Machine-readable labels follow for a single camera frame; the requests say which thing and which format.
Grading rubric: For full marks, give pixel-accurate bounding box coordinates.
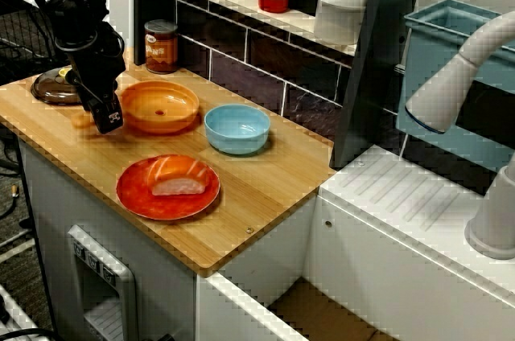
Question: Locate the white toy sink unit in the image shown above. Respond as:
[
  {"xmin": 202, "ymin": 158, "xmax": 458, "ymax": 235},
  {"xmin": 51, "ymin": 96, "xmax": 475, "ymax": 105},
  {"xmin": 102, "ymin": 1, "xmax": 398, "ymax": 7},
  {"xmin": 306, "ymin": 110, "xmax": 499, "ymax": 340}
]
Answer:
[{"xmin": 195, "ymin": 143, "xmax": 515, "ymax": 341}]

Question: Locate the white lidded plastic container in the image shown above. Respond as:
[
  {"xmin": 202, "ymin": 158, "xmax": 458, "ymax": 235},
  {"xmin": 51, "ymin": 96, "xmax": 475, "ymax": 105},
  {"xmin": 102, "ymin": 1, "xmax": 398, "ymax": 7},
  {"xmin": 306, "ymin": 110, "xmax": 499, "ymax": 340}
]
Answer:
[{"xmin": 313, "ymin": 0, "xmax": 372, "ymax": 47}]

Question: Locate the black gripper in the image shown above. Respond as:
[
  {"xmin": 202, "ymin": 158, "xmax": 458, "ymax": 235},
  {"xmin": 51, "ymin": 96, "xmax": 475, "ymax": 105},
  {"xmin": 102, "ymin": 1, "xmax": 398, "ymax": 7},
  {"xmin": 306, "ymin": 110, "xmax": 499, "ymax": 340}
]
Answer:
[{"xmin": 56, "ymin": 25, "xmax": 126, "ymax": 136}]

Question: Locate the light blue bowl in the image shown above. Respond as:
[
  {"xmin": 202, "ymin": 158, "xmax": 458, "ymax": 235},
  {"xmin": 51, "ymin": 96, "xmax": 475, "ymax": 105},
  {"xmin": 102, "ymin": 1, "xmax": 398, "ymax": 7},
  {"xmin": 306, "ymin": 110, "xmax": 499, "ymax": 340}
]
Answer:
[{"xmin": 204, "ymin": 104, "xmax": 271, "ymax": 156}]

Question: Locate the brown beans can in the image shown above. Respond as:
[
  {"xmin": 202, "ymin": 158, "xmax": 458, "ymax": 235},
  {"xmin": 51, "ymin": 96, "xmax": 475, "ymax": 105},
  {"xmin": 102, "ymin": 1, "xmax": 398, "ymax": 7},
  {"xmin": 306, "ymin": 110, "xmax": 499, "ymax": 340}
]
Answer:
[{"xmin": 143, "ymin": 18, "xmax": 179, "ymax": 76}]

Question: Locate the dark grey post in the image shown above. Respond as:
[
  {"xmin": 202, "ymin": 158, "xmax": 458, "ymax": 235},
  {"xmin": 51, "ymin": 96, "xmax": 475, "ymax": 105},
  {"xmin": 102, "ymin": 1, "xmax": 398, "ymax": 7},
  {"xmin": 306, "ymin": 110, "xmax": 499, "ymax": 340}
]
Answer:
[{"xmin": 328, "ymin": 0, "xmax": 428, "ymax": 171}]

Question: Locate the aluminium frame rail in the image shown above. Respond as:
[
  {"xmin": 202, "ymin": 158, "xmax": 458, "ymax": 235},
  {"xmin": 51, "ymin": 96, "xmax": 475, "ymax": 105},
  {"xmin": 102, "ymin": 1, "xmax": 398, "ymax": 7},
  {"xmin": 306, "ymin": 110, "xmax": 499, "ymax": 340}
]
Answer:
[{"xmin": 0, "ymin": 284, "xmax": 41, "ymax": 341}]

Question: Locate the brown lid with yellow knob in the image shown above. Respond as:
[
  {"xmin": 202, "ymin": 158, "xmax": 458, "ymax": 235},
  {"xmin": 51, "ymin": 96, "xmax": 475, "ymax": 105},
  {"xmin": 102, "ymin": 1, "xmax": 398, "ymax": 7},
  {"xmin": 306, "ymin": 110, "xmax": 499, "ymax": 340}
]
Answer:
[{"xmin": 31, "ymin": 67, "xmax": 88, "ymax": 107}]

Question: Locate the toy salmon sushi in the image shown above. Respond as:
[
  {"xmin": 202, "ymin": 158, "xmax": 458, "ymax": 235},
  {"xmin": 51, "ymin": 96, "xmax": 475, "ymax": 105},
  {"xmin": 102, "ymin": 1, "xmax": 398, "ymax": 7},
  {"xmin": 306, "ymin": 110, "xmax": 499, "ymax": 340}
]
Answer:
[{"xmin": 146, "ymin": 154, "xmax": 210, "ymax": 197}]

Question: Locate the red-orange plate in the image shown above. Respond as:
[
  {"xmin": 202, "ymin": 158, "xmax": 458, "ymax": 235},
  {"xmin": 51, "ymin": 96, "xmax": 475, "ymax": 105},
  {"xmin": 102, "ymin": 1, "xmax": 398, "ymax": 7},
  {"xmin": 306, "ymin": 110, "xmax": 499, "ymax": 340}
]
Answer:
[{"xmin": 115, "ymin": 154, "xmax": 221, "ymax": 222}]

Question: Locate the white toy kitchen cabinet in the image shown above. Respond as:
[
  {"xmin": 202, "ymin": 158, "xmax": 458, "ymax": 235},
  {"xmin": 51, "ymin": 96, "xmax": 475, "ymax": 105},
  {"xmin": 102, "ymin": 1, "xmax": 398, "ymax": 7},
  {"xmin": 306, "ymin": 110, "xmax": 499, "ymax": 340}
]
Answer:
[{"xmin": 18, "ymin": 131, "xmax": 198, "ymax": 341}]

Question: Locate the grey toy faucet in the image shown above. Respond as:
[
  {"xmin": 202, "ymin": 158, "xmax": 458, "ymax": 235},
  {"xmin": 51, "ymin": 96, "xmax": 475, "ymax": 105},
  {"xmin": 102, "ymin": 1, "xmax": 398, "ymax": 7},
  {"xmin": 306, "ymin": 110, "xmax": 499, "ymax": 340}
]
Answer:
[{"xmin": 404, "ymin": 10, "xmax": 515, "ymax": 261}]

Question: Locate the teal plastic bin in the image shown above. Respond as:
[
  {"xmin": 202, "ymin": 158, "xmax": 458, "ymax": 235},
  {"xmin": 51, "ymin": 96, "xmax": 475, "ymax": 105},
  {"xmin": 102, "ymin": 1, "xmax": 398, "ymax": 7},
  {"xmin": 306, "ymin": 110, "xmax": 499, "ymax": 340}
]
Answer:
[{"xmin": 394, "ymin": 0, "xmax": 515, "ymax": 175}]

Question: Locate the orange toy frying pan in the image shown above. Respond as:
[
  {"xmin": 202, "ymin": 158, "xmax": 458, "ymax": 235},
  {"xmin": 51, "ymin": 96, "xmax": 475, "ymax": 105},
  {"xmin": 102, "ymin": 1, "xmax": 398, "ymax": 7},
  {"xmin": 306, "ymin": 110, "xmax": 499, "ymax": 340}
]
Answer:
[{"xmin": 71, "ymin": 80, "xmax": 201, "ymax": 136}]

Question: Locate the dark shelf side panel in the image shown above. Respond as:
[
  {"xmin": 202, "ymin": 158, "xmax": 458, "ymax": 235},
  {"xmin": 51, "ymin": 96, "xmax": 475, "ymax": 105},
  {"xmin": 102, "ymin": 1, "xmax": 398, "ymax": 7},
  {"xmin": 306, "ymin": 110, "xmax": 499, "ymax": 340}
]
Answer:
[{"xmin": 134, "ymin": 0, "xmax": 146, "ymax": 65}]

